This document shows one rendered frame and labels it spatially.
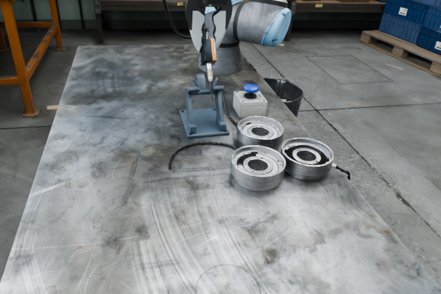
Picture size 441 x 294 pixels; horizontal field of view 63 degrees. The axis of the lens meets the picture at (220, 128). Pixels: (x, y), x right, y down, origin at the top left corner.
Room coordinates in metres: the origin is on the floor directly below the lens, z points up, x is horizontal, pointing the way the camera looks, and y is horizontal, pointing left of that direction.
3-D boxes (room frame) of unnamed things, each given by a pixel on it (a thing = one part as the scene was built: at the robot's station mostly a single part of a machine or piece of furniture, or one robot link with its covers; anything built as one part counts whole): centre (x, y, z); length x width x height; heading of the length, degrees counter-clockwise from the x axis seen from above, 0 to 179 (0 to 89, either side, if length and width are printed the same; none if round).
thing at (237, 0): (1.17, 0.01, 0.97); 0.13 x 0.12 x 0.14; 66
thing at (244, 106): (0.86, -0.07, 0.82); 0.08 x 0.07 x 0.05; 15
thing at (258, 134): (0.70, -0.09, 0.82); 0.10 x 0.10 x 0.04
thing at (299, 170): (0.62, -0.18, 0.82); 0.10 x 0.10 x 0.04
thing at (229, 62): (1.18, 0.01, 0.85); 0.15 x 0.15 x 0.10
